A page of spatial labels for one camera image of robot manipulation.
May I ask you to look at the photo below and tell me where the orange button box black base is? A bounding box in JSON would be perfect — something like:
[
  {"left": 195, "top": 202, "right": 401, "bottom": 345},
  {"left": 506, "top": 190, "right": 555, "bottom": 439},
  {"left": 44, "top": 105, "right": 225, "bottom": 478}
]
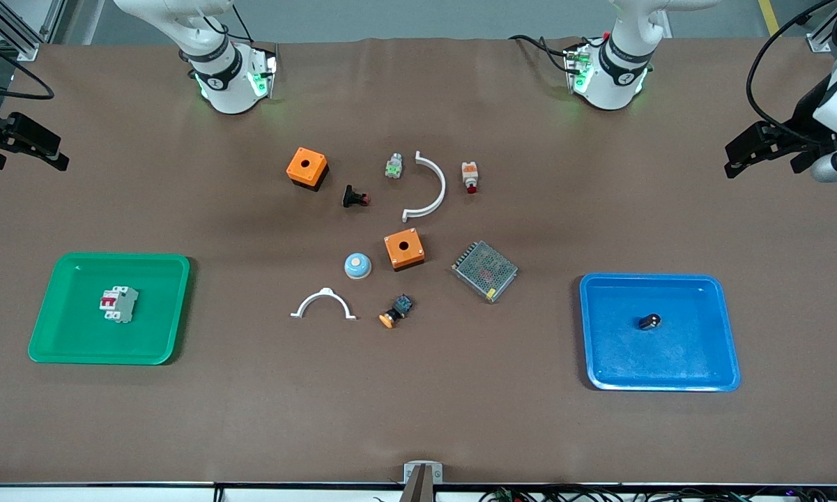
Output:
[
  {"left": 383, "top": 228, "right": 425, "bottom": 272},
  {"left": 286, "top": 147, "right": 330, "bottom": 192}
]

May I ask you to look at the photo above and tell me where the large white curved clamp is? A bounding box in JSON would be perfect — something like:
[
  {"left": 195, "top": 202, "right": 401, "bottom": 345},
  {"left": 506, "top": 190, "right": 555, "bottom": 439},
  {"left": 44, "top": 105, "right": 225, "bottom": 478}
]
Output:
[{"left": 401, "top": 151, "right": 447, "bottom": 223}]

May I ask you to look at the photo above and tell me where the small white half-ring clamp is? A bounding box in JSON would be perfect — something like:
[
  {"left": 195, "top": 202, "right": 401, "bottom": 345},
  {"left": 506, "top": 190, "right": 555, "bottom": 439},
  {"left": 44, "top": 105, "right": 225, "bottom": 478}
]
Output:
[{"left": 291, "top": 287, "right": 358, "bottom": 321}]

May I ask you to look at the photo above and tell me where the black cable bundle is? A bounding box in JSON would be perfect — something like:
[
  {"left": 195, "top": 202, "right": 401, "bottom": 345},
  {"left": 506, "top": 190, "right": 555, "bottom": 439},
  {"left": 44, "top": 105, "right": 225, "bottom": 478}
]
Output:
[{"left": 479, "top": 485, "right": 837, "bottom": 502}]

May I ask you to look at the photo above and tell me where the grey circuit breaker red switch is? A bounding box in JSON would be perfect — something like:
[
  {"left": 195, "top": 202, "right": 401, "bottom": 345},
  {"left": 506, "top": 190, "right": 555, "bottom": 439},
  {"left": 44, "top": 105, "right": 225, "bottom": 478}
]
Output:
[{"left": 99, "top": 286, "right": 139, "bottom": 324}]

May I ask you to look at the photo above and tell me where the orange push button blue block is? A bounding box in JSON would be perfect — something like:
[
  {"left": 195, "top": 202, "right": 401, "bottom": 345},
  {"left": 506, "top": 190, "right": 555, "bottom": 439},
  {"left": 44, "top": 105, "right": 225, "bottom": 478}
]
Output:
[{"left": 378, "top": 294, "right": 414, "bottom": 329}]

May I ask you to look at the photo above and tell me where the green plastic tray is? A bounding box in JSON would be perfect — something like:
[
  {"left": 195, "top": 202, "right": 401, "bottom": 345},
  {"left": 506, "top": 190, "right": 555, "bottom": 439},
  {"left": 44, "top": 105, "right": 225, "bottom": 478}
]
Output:
[{"left": 28, "top": 252, "right": 191, "bottom": 366}]

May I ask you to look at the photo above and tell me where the blue plastic tray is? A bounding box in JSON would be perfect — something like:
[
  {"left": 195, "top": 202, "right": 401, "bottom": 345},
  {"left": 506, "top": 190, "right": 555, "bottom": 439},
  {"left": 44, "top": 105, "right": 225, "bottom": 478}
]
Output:
[{"left": 579, "top": 273, "right": 742, "bottom": 392}]

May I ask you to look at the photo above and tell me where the perforated metal power supply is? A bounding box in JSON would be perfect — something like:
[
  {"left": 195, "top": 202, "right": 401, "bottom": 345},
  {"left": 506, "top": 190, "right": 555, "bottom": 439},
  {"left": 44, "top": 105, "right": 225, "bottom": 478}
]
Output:
[{"left": 452, "top": 241, "right": 519, "bottom": 303}]

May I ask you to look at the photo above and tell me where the black looping cable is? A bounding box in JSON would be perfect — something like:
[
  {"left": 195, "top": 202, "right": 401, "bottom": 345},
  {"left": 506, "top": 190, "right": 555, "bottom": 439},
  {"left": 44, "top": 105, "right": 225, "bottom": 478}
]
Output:
[
  {"left": 746, "top": 0, "right": 837, "bottom": 130},
  {"left": 0, "top": 31, "right": 56, "bottom": 100}
]

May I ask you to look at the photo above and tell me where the aluminium frame profile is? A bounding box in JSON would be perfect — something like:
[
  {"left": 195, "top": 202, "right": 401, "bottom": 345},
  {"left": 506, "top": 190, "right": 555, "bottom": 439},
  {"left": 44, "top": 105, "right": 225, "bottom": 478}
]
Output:
[
  {"left": 0, "top": 0, "right": 68, "bottom": 62},
  {"left": 805, "top": 0, "right": 837, "bottom": 54}
]

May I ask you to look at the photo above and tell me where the black arm base cable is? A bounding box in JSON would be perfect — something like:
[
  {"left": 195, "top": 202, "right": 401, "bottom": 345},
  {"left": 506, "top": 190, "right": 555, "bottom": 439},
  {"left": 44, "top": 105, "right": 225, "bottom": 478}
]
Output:
[
  {"left": 199, "top": 0, "right": 256, "bottom": 44},
  {"left": 508, "top": 33, "right": 611, "bottom": 75}
]

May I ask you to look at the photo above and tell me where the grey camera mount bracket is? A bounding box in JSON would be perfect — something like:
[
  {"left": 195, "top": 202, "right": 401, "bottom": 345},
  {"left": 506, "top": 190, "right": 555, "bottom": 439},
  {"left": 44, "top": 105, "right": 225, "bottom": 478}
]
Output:
[{"left": 403, "top": 460, "right": 444, "bottom": 502}]

